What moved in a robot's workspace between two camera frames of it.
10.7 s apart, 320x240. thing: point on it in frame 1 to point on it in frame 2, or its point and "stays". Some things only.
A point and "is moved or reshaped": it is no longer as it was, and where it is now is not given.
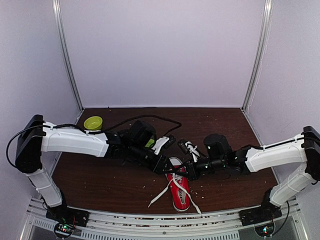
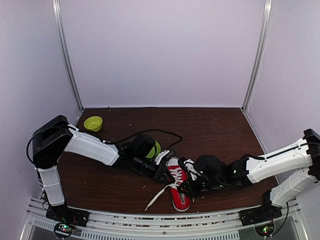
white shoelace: x=177 y=178 is moved or reshaped
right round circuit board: x=266 y=230 stays
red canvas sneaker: x=178 y=186 stays
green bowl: x=93 y=122 stays
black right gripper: x=191 y=170 to x=191 y=180
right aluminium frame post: x=269 y=5 stays
